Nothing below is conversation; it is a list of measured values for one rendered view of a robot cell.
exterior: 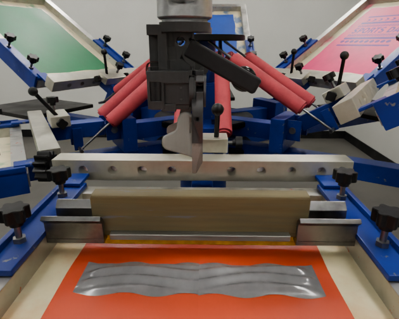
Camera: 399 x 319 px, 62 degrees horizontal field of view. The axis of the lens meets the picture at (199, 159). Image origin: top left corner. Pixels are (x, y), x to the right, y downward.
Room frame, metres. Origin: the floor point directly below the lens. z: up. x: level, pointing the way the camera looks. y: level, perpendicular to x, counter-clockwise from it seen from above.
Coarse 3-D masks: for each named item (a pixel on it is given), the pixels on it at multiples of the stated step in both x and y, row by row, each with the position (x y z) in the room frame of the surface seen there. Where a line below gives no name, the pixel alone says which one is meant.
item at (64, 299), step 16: (80, 256) 0.46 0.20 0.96; (96, 256) 0.46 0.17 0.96; (112, 256) 0.46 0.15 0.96; (128, 256) 0.46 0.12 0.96; (144, 256) 0.46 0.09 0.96; (160, 256) 0.46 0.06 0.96; (176, 256) 0.46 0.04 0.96; (192, 256) 0.46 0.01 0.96; (80, 272) 0.42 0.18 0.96; (64, 288) 0.39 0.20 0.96; (64, 304) 0.36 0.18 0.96; (80, 304) 0.36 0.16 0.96; (96, 304) 0.36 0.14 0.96; (112, 304) 0.36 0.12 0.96; (128, 304) 0.36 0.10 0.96; (144, 304) 0.36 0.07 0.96; (160, 304) 0.36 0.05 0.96; (176, 304) 0.36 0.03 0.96; (192, 304) 0.36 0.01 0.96
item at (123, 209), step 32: (96, 192) 0.49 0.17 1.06; (128, 192) 0.49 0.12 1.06; (160, 192) 0.49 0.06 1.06; (192, 192) 0.49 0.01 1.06; (224, 192) 0.49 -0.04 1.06; (256, 192) 0.49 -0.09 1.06; (288, 192) 0.49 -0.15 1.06; (128, 224) 0.48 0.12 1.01; (160, 224) 0.48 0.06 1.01; (192, 224) 0.48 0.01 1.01; (224, 224) 0.48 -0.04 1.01; (256, 224) 0.48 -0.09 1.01; (288, 224) 0.48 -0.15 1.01
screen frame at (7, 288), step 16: (32, 256) 0.42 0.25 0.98; (352, 256) 0.46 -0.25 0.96; (368, 256) 0.42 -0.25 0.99; (16, 272) 0.38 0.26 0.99; (32, 272) 0.42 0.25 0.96; (368, 272) 0.41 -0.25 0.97; (0, 288) 0.35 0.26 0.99; (16, 288) 0.37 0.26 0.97; (384, 288) 0.36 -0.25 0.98; (0, 304) 0.34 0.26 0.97; (384, 304) 0.36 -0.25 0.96
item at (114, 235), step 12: (168, 240) 0.47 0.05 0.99; (180, 240) 0.47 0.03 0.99; (192, 240) 0.47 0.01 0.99; (204, 240) 0.47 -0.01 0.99; (216, 240) 0.46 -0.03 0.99; (228, 240) 0.46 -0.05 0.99; (240, 240) 0.46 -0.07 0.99; (252, 240) 0.46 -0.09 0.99; (264, 240) 0.46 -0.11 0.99; (276, 240) 0.46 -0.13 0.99; (288, 240) 0.46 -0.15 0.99
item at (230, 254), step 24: (240, 264) 0.44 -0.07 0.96; (288, 264) 0.44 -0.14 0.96; (312, 264) 0.44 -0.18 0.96; (336, 288) 0.39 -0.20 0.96; (216, 312) 0.34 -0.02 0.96; (240, 312) 0.34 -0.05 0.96; (264, 312) 0.34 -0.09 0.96; (288, 312) 0.34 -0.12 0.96; (312, 312) 0.34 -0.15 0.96; (336, 312) 0.34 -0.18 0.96
